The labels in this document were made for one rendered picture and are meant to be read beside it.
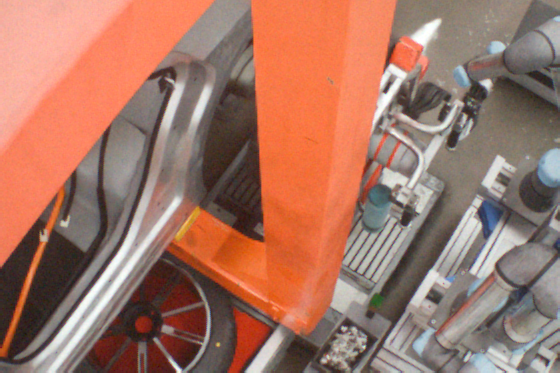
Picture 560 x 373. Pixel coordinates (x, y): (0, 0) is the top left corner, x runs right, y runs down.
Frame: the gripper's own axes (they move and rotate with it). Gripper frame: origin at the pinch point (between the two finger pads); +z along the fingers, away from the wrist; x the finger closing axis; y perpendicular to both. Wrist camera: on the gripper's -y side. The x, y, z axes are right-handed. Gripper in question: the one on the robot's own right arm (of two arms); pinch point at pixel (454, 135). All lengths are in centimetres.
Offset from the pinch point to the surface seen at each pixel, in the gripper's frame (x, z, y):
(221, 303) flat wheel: -40, 84, -32
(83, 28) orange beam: -12, 115, 190
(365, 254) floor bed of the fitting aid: -12, 25, -81
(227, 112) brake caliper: -67, 37, 5
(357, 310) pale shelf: 0, 60, -38
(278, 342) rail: -17, 84, -44
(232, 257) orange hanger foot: -41, 73, -9
